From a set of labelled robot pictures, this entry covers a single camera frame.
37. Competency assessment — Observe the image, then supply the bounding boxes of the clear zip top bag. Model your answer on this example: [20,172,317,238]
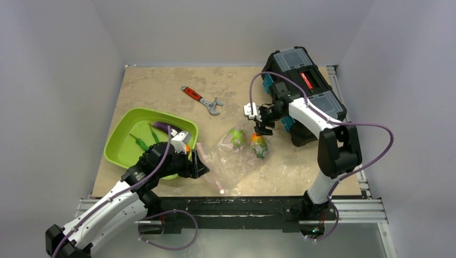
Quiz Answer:
[195,122,270,195]

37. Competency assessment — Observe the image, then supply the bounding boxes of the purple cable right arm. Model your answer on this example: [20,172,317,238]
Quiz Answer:
[248,71,395,243]

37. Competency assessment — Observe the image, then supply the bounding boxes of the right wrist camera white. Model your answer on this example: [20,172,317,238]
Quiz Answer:
[243,102,261,121]

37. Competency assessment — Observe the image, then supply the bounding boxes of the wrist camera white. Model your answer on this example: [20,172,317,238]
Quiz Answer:
[243,102,261,121]
[170,131,191,155]

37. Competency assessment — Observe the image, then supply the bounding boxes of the green plastic tray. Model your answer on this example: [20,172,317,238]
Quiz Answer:
[104,108,199,169]

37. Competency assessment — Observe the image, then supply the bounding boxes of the purple cable at base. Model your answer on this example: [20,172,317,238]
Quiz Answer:
[137,210,199,251]

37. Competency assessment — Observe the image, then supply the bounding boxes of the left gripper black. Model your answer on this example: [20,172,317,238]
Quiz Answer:
[158,146,208,178]

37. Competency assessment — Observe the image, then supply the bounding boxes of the purple fake eggplant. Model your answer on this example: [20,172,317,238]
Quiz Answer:
[151,121,182,133]

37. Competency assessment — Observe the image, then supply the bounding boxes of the green orange fake mango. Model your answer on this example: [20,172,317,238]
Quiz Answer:
[250,133,268,159]

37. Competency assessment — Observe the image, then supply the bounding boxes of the black plastic toolbox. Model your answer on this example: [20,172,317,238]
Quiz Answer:
[261,46,347,147]

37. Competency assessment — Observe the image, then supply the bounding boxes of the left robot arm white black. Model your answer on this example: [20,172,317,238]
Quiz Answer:
[45,142,210,257]

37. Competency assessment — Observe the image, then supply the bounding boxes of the red handled adjustable wrench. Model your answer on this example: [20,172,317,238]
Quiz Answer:
[181,85,224,116]

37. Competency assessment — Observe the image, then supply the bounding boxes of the dark fake grape bunch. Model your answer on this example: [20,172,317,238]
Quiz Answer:
[138,142,167,170]

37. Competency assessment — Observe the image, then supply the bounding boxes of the black mounting base rail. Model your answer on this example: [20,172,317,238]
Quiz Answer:
[138,196,339,238]

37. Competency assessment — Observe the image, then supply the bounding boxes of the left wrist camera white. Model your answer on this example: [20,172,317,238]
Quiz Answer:
[170,131,191,155]

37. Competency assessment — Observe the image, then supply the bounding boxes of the green fake chili pepper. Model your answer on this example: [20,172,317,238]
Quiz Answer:
[149,124,160,143]

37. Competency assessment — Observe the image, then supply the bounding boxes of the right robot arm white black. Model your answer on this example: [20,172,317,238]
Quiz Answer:
[244,94,362,219]

